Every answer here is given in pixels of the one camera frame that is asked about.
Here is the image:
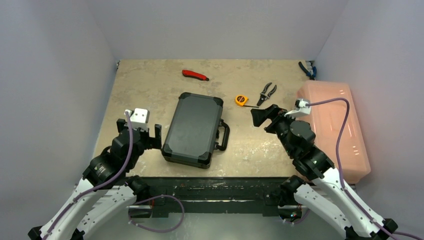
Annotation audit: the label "black poker set case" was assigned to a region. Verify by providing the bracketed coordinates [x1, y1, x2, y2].
[161, 92, 230, 169]

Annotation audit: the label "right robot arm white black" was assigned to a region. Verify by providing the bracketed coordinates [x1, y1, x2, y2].
[250, 104, 398, 240]

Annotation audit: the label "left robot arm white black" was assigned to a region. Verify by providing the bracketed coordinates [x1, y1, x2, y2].
[28, 117, 162, 240]

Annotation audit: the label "yellow tape measure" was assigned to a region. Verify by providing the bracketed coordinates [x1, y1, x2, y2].
[234, 94, 259, 108]

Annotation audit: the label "pink plastic storage bin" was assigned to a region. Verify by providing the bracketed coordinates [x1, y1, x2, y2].
[296, 80, 371, 184]

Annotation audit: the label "red utility knife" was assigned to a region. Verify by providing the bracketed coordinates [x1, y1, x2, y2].
[181, 69, 210, 82]

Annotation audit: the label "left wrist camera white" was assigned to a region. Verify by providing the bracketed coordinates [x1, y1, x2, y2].
[124, 108, 150, 132]

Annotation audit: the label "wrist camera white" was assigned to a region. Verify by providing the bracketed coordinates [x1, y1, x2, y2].
[124, 108, 150, 132]
[284, 98, 311, 119]

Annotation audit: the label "black handled pliers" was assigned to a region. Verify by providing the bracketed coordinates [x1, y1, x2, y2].
[256, 82, 277, 107]

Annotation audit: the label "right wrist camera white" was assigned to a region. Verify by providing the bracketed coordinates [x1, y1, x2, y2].
[284, 98, 311, 119]

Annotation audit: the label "blue handled pliers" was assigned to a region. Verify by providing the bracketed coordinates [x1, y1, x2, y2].
[298, 61, 317, 81]

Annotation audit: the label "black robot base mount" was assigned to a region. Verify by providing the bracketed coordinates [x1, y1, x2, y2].
[109, 175, 316, 220]

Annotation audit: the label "aluminium frame rail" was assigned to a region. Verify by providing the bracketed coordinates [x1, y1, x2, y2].
[59, 185, 370, 240]

